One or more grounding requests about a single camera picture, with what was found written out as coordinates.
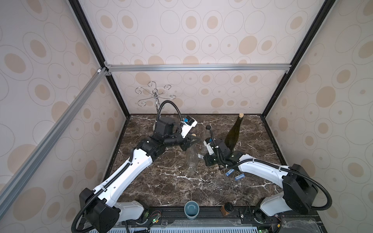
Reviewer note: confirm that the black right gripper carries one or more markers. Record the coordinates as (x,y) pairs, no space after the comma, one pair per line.
(212,157)

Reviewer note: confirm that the small brown black cup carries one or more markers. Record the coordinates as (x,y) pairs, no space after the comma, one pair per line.
(227,209)

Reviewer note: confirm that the clear bottle black cap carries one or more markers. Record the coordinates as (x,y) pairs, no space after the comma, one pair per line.
(207,134)

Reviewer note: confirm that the tall clear corked bottle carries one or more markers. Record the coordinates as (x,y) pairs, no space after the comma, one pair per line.
(192,160)

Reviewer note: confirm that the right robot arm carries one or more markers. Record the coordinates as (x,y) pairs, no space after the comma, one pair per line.
(300,193)

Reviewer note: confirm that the chrome glass holder stand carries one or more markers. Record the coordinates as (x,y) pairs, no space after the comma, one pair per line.
(154,94)

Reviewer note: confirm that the horizontal aluminium rail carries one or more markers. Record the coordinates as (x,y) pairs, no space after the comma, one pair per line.
(206,67)

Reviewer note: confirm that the dark green wine bottle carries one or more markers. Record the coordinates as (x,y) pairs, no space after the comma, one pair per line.
(233,135)

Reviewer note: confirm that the blue peeled label strip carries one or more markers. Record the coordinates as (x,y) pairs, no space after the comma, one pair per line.
(239,177)

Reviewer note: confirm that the left diagonal aluminium rail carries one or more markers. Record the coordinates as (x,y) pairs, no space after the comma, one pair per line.
(29,167)

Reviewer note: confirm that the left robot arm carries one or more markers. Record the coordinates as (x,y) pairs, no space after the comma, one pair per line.
(100,206)

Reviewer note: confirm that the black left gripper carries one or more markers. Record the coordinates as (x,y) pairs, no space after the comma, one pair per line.
(188,141)

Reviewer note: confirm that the blue grey ceramic cup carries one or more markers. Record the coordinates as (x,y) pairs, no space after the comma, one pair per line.
(191,210)

